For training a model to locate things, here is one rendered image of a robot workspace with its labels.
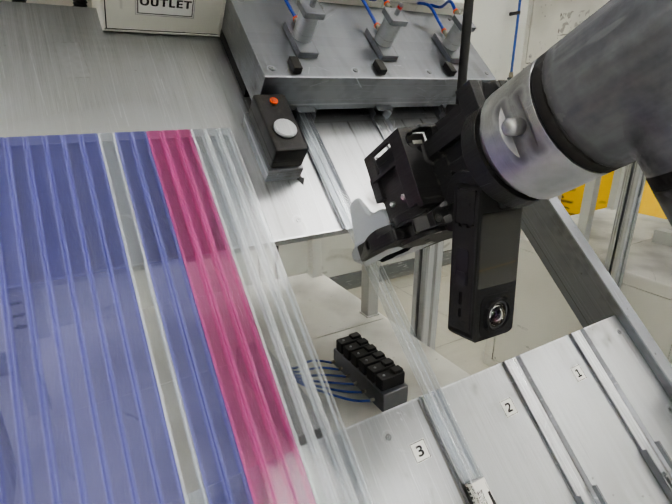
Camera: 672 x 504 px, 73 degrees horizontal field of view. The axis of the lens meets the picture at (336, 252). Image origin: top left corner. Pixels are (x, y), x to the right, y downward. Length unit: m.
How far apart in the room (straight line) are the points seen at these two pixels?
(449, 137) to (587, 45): 0.11
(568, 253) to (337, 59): 0.38
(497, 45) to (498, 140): 2.85
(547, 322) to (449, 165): 1.42
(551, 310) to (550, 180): 1.43
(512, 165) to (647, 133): 0.07
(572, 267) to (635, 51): 0.46
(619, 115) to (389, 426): 0.29
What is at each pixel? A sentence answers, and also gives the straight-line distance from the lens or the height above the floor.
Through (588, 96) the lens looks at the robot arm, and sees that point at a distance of 0.25.
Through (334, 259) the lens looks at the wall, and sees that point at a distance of 2.56.
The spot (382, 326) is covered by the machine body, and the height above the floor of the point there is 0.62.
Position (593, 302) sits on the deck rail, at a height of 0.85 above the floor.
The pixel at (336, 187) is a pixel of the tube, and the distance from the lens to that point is 0.49.
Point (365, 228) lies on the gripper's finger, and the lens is 0.41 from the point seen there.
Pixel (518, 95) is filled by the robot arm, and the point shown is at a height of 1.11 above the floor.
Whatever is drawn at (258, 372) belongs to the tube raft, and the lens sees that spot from 0.38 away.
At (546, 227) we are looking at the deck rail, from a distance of 0.68.
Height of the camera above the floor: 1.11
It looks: 20 degrees down
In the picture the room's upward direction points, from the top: straight up
